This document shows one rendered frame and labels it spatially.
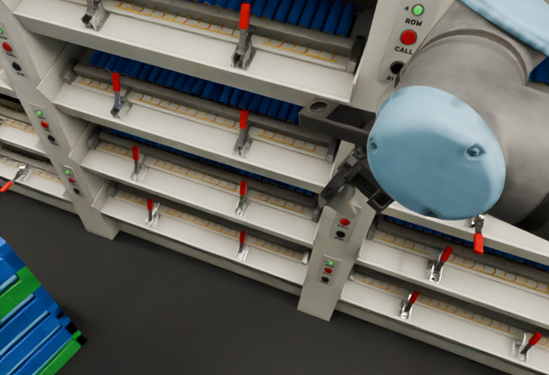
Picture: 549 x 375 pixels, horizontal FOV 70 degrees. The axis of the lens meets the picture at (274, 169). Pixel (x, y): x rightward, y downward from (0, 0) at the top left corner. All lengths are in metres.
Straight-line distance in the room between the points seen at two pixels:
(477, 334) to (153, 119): 0.89
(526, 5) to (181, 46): 0.48
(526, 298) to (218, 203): 0.67
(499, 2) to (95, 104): 0.75
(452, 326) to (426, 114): 0.89
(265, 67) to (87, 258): 0.90
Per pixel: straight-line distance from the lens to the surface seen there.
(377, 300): 1.06
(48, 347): 1.11
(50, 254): 1.38
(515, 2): 0.38
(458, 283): 0.93
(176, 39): 0.69
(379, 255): 0.89
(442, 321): 1.10
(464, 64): 0.31
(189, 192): 0.95
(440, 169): 0.27
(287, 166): 0.74
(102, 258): 1.32
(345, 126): 0.49
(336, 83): 0.61
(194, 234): 1.11
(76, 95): 0.94
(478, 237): 0.72
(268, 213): 0.90
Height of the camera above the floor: 1.09
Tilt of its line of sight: 47 degrees down
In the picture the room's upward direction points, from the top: 6 degrees clockwise
